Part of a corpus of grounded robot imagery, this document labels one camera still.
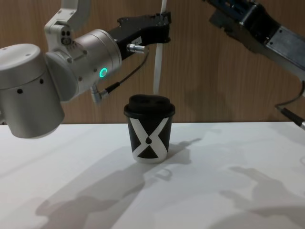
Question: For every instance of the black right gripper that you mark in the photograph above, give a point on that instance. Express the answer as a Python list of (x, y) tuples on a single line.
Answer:
[(274, 40)]

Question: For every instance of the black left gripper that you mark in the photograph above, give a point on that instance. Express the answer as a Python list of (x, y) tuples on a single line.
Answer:
[(138, 31)]

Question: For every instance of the white drinking straw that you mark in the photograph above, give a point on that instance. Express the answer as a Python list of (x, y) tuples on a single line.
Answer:
[(157, 69)]

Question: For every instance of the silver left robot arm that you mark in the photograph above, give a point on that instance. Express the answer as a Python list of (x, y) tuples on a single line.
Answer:
[(35, 81)]

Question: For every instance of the black plastic cup lid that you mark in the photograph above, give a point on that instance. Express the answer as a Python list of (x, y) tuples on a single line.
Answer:
[(149, 106)]

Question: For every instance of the black paper cup white cross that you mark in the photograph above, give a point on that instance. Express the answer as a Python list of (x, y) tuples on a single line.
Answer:
[(150, 143)]

